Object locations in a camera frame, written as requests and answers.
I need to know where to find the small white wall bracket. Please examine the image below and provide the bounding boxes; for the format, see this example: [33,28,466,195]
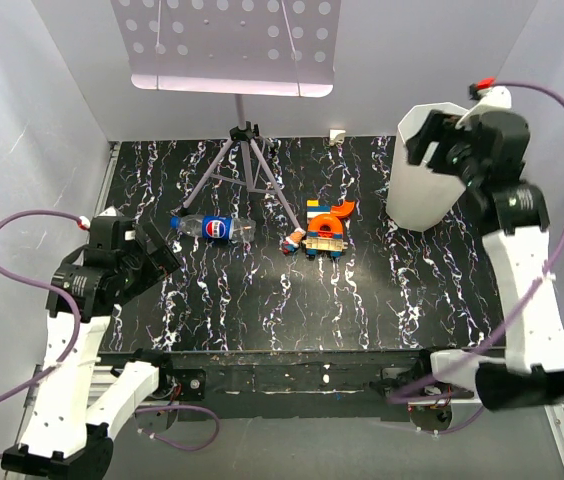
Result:
[329,129,346,147]

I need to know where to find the beige toy brick vehicle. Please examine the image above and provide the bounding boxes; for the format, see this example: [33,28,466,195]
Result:
[302,236,348,259]

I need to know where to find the small colourful toy figure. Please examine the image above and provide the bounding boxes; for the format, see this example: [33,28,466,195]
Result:
[281,228,306,255]

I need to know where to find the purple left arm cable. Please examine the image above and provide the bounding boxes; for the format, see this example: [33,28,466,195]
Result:
[0,208,91,460]

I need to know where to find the yellow white blue toy bricks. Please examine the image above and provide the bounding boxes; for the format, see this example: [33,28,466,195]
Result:
[306,199,331,223]

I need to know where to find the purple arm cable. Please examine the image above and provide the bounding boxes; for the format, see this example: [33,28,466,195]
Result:
[384,79,564,435]
[0,208,91,460]

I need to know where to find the white octagonal plastic bin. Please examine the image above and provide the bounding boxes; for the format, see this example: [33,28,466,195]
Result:
[386,102,467,232]

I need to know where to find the Pepsi label plastic bottle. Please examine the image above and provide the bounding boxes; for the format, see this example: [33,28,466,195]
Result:
[170,214,256,243]

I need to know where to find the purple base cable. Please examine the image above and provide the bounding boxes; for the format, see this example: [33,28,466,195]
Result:
[133,399,219,453]

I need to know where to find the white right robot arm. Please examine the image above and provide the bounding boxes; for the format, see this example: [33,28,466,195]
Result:
[398,82,564,411]

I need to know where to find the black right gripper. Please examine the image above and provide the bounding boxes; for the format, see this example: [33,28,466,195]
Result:
[401,110,481,190]

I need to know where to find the white perforated music stand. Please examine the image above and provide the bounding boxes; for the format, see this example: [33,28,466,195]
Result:
[111,0,341,210]

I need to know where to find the orange curved toy piece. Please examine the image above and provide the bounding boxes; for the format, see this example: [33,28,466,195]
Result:
[307,201,356,238]

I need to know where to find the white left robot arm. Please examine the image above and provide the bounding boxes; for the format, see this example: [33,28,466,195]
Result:
[1,207,180,479]

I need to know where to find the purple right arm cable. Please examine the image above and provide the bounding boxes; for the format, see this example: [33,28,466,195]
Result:
[384,79,564,435]

